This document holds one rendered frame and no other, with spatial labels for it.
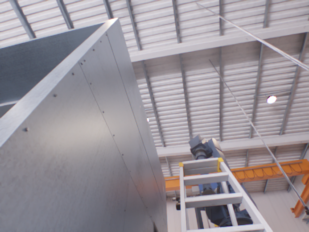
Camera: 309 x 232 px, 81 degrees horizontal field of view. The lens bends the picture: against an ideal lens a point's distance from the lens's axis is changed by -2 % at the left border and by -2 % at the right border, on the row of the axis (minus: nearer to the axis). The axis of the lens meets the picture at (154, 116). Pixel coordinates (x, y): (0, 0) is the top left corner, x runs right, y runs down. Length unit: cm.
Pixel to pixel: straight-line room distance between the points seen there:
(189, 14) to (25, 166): 674
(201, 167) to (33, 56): 189
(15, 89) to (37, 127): 196
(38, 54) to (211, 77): 657
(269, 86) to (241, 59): 180
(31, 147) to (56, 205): 19
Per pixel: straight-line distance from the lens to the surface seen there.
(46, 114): 64
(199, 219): 341
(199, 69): 761
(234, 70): 794
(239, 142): 990
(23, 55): 228
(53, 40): 208
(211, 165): 164
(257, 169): 1052
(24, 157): 56
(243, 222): 284
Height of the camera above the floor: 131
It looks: 53 degrees up
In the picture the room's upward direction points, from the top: straight up
